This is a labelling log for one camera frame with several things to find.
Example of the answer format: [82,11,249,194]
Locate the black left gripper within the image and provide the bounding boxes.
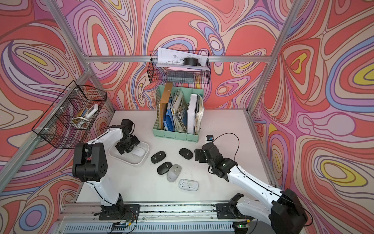
[115,134,140,155]

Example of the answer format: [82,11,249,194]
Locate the black mouse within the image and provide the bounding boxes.
[157,161,173,175]
[179,148,194,160]
[151,151,166,164]

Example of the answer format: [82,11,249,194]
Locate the grey mouse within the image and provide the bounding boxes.
[167,164,182,182]

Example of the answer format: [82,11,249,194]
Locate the black mouse front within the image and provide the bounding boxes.
[157,161,173,175]

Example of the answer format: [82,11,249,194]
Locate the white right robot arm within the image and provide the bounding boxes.
[194,142,309,234]

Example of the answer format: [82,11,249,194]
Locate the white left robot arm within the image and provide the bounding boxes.
[72,119,147,223]

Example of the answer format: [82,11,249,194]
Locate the white storage box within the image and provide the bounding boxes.
[109,141,150,167]

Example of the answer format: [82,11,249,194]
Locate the white upside-down mouse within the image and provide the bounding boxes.
[179,179,199,192]

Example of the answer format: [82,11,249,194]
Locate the blue booklet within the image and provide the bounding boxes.
[163,98,175,132]

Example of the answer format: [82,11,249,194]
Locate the white binder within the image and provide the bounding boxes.
[187,94,198,135]

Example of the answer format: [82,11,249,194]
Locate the white remote control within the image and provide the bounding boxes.
[84,103,98,120]

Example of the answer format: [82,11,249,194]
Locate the magazines stack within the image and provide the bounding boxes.
[171,89,187,133]

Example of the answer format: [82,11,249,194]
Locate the brown folder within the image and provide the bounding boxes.
[159,82,173,130]

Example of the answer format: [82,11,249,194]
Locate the white paper sheets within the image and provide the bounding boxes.
[156,47,208,67]

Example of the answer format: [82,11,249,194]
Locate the black tape roll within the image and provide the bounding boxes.
[184,57,201,66]

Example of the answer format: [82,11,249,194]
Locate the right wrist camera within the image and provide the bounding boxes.
[206,135,214,143]

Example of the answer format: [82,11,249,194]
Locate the black wire basket left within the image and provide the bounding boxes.
[32,81,107,149]

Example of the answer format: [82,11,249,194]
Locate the black wire basket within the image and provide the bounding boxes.
[147,49,211,85]
[32,81,107,149]

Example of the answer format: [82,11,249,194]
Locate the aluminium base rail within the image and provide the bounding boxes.
[52,200,302,234]

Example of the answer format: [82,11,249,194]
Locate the black wire basket back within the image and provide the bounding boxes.
[147,49,211,85]

